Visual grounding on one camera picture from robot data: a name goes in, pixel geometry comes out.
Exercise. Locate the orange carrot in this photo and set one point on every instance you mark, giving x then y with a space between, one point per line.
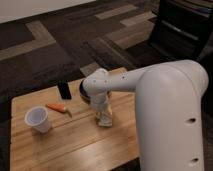
59 108

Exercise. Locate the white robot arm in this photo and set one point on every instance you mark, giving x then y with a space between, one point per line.
167 111

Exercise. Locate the black phone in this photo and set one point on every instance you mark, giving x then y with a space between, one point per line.
64 91

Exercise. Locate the dark blue bowl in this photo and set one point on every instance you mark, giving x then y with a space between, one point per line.
83 93

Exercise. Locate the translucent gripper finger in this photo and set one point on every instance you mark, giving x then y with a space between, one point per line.
98 117
109 114

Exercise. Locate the white plastic cup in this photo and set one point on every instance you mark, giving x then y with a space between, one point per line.
37 118

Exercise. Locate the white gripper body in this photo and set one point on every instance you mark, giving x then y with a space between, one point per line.
99 102

